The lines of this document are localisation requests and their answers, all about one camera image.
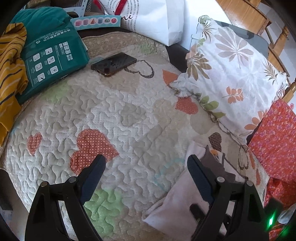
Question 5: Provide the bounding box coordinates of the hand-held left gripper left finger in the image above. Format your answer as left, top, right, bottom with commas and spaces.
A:
25, 154, 106, 241

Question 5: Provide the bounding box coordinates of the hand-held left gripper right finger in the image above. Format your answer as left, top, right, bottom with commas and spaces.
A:
187, 155, 271, 241

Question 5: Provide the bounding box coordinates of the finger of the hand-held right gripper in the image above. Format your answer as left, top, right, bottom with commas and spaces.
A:
189, 203, 210, 224

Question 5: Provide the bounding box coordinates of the white floral sweater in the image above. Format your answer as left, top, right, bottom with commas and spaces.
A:
142, 139, 249, 234

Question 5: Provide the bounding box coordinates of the red floral cloth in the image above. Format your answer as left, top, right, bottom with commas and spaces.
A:
247, 100, 296, 241

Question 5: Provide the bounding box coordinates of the quilted heart-pattern blanket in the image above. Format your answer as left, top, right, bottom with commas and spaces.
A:
0, 30, 278, 241

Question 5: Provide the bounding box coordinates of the white floral pillow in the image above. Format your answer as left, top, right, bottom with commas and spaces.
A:
170, 15, 289, 144

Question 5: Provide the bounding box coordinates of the dark smartphone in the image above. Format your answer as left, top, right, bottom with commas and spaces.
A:
91, 52, 137, 77

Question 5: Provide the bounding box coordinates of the green package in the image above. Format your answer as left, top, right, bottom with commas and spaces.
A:
17, 22, 90, 105

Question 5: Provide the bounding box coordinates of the yellow striped garment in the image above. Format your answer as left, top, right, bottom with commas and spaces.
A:
0, 23, 29, 146

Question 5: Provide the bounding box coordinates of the light blue shapes card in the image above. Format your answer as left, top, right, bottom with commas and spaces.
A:
70, 16, 122, 30

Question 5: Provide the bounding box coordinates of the white paper bag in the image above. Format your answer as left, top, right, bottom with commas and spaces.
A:
97, 0, 185, 47

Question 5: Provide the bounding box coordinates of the teal garment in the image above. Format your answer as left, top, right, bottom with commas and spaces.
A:
10, 8, 71, 30

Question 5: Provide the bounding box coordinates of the wooden chair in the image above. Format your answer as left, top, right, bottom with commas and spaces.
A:
215, 0, 296, 103

